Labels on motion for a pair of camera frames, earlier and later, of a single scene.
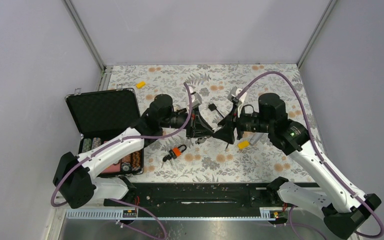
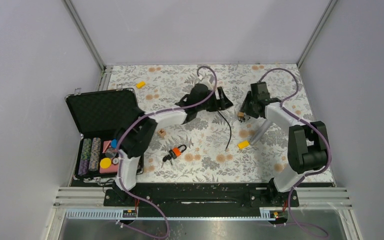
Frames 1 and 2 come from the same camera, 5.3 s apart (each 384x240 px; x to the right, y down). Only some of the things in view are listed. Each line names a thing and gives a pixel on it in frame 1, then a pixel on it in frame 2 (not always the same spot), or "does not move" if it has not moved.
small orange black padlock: [173, 153] does not move
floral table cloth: [258, 157] does not move
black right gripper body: [233, 121] -> [247, 106]
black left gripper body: [192, 123] -> [214, 104]
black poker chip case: [101, 117] does not move
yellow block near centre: [256, 137] does not move
